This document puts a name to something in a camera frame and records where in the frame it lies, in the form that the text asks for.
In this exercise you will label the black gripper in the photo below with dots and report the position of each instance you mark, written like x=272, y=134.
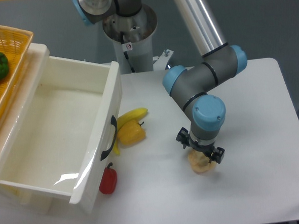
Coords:
x=215, y=154

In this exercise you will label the round braided bread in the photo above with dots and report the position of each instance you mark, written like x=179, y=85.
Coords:
x=199, y=162

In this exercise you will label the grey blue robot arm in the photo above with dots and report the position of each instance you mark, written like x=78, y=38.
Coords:
x=188, y=87

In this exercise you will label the yellow bell pepper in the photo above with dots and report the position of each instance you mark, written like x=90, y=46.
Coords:
x=131, y=132

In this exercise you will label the yellow banana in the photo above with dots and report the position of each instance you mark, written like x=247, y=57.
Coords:
x=135, y=114

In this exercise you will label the red bell pepper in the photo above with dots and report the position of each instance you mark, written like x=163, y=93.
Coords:
x=109, y=180

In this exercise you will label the white plastic drawer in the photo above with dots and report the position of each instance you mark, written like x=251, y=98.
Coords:
x=56, y=153

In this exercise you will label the yellow woven basket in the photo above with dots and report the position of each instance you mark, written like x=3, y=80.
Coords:
x=14, y=44

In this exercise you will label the black drawer handle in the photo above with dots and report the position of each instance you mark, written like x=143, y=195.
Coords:
x=112, y=138

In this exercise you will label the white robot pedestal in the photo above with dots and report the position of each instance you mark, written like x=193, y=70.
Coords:
x=132, y=41

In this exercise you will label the white drawer cabinet frame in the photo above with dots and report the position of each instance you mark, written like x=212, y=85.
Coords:
x=35, y=62

